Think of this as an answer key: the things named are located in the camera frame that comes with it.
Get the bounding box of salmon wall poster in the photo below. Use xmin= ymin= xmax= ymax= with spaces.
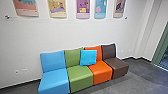
xmin=12 ymin=0 xmax=40 ymax=18

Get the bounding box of green sofa chair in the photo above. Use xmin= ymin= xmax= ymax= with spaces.
xmin=63 ymin=48 xmax=94 ymax=94

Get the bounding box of blue sofa chair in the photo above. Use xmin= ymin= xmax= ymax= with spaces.
xmin=37 ymin=50 xmax=71 ymax=94

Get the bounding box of purple wall poster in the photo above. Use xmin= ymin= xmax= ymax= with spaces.
xmin=75 ymin=0 xmax=91 ymax=19

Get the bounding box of brown sofa chair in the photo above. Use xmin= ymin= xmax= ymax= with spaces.
xmin=100 ymin=43 xmax=130 ymax=80

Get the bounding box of cyan cushion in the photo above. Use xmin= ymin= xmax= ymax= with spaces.
xmin=79 ymin=49 xmax=98 ymax=67

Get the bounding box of teal door frame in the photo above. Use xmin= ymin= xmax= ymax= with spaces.
xmin=151 ymin=32 xmax=168 ymax=72

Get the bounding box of beige pink wall poster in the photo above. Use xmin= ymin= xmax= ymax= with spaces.
xmin=112 ymin=0 xmax=127 ymax=19

